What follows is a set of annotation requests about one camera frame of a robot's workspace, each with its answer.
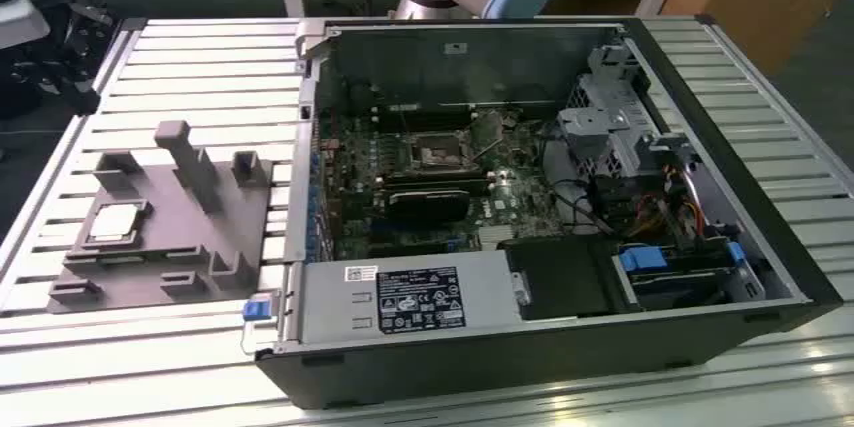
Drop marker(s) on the silver square CPU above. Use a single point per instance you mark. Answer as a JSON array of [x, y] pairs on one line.
[[118, 222]]

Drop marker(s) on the CPU socket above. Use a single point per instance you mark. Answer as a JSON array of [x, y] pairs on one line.
[[442, 153]]

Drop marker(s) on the grey plastic parts rack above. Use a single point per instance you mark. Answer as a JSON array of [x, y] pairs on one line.
[[168, 227]]

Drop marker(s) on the empty black RAM slots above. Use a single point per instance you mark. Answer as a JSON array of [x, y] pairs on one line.
[[428, 119]]

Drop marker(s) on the blue case latch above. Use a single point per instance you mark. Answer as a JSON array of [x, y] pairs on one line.
[[260, 309]]

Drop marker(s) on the black RAM sticks pair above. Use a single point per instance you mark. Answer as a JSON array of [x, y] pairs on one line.
[[434, 182]]

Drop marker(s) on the black graphics card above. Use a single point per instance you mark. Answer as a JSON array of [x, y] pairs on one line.
[[428, 204]]

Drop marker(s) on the silver power supply unit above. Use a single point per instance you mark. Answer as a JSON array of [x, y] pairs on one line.
[[334, 302]]

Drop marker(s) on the thin metal locking lever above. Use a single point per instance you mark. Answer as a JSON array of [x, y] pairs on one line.
[[488, 149]]

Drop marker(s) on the small silver chipset heatsink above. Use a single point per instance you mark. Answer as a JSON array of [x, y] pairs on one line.
[[496, 237]]

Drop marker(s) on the green motherboard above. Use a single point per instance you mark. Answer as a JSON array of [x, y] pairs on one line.
[[521, 207]]

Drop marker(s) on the silver metal drive cage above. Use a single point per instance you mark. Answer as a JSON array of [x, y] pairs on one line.
[[595, 132]]

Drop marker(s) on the black plastic fan shroud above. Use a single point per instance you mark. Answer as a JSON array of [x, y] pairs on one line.
[[564, 277]]

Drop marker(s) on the black open PC case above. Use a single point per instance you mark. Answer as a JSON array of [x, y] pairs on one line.
[[508, 367]]

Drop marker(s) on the blue disk carrier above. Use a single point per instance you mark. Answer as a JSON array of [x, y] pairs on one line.
[[643, 262]]

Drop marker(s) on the small blue plastic clip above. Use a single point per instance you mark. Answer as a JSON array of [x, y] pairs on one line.
[[736, 254]]

